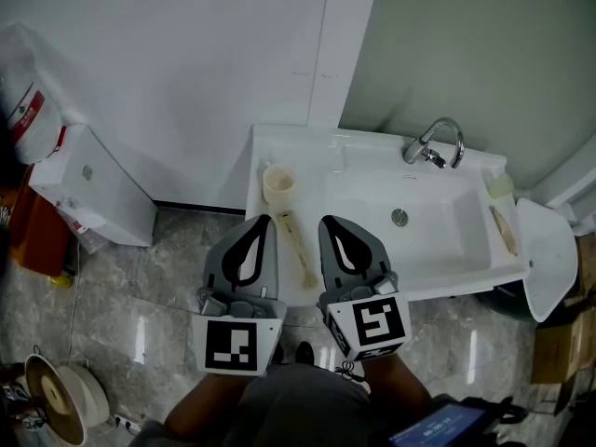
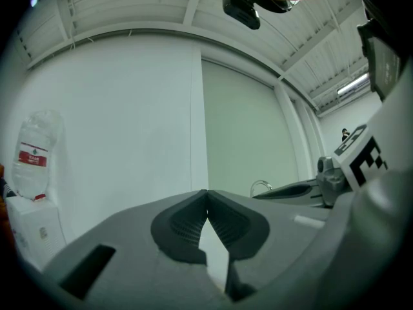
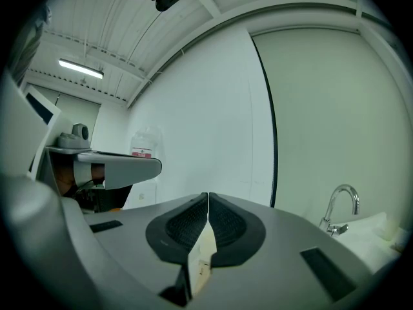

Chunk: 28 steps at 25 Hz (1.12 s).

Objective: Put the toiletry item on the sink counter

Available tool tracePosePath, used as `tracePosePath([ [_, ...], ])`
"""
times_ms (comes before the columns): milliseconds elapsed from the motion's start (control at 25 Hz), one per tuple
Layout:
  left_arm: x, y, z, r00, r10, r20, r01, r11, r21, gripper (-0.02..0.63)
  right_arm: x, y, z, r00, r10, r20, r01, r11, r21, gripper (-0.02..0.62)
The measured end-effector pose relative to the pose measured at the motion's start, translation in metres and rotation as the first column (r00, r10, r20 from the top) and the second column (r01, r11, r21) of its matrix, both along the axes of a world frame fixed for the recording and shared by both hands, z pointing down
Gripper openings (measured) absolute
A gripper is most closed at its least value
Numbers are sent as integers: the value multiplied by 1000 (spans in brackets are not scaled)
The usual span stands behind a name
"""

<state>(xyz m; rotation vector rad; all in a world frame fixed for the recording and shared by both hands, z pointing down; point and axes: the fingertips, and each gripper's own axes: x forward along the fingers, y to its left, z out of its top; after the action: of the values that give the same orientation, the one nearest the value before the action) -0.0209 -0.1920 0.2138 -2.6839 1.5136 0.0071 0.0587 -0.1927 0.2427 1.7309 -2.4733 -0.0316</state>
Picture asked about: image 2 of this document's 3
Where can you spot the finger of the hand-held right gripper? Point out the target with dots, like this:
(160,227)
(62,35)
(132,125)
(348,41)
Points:
(287,190)

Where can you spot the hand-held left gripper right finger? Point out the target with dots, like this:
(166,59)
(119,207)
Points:
(277,234)

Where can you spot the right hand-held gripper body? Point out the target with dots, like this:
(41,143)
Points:
(364,160)

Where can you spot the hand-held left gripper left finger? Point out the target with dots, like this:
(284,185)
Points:
(129,237)

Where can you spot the chrome faucet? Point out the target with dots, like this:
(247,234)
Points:
(258,184)

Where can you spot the ceiling tube light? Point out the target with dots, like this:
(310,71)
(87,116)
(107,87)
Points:
(353,84)

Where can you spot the white water dispenser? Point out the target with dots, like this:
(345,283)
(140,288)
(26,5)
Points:
(35,234)

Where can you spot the clear water bottle red label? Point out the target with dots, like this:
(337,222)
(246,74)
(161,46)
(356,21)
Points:
(34,153)

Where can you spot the black head camera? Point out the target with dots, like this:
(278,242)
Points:
(242,10)

